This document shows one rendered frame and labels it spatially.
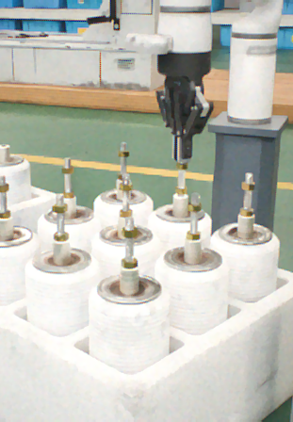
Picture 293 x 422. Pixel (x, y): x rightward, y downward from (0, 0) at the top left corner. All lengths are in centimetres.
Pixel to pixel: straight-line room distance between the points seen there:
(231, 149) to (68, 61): 187
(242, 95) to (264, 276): 56
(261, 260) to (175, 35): 32
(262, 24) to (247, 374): 73
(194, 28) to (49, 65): 234
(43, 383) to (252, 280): 31
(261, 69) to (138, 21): 176
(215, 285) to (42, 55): 250
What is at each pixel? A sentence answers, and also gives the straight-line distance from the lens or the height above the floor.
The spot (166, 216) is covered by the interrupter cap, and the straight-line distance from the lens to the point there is 101.
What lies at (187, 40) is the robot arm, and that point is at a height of 51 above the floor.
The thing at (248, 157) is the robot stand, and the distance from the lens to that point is 142.
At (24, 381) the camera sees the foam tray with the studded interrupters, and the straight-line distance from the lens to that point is 89.
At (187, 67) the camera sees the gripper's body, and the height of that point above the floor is 48.
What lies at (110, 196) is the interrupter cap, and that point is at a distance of 110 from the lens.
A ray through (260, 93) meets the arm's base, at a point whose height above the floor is 36.
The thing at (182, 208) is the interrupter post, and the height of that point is 26.
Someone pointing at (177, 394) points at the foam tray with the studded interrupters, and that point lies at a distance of 80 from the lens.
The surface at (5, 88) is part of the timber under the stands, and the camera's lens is 329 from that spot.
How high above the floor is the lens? 60
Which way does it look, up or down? 20 degrees down
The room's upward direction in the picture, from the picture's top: straight up
